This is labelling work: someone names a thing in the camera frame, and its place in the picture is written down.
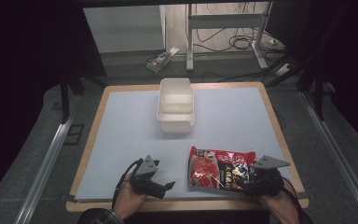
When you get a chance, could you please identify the aluminium rail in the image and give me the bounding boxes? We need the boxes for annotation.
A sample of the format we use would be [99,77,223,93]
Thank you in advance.
[13,112,76,224]
[298,91,358,224]

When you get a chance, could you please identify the white power strip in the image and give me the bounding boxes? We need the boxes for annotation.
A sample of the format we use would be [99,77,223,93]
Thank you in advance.
[274,63,292,77]

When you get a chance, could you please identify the pale blue table mat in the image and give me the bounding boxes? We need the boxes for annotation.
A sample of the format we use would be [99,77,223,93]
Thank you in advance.
[74,87,294,203]

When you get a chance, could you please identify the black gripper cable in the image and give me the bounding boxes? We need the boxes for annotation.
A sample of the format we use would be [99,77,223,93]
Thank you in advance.
[280,176,303,217]
[111,159,145,210]

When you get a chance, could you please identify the white panel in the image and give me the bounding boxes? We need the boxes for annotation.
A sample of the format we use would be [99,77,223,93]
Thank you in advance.
[82,5,167,54]

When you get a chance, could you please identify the small printed carton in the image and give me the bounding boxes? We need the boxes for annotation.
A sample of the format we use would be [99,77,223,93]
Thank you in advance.
[145,46,181,74]

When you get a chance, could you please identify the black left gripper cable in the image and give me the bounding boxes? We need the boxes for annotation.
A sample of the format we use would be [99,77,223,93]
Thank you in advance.
[111,159,145,210]

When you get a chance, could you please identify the black floor cables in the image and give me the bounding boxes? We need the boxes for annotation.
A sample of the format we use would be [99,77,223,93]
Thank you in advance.
[195,3,286,54]

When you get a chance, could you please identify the white metal desk frame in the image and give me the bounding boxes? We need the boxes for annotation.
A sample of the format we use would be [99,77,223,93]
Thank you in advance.
[185,2,273,72]

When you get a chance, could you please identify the person's right hand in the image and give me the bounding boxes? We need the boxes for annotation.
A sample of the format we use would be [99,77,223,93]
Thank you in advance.
[258,188,298,219]

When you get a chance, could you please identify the red snack packet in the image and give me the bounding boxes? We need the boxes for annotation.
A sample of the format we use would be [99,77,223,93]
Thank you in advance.
[187,146,257,192]

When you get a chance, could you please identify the black floor plate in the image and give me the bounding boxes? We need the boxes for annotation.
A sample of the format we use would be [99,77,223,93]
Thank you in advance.
[62,123,86,147]

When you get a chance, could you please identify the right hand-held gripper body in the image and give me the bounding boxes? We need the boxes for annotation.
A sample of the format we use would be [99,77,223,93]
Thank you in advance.
[244,155,292,198]

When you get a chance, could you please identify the black stand leg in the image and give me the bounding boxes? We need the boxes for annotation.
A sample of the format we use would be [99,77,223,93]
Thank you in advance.
[58,77,86,125]
[297,69,328,121]

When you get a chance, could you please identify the white plastic box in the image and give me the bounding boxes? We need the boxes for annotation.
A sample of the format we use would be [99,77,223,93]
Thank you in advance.
[156,77,196,134]

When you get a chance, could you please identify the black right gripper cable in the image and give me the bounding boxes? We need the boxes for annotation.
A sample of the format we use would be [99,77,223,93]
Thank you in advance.
[280,176,303,217]

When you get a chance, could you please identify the person's left hand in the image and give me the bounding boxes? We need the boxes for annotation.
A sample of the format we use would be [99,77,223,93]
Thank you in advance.
[113,177,149,220]

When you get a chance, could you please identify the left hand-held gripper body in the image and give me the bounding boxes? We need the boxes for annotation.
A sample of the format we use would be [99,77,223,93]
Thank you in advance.
[130,154,167,201]

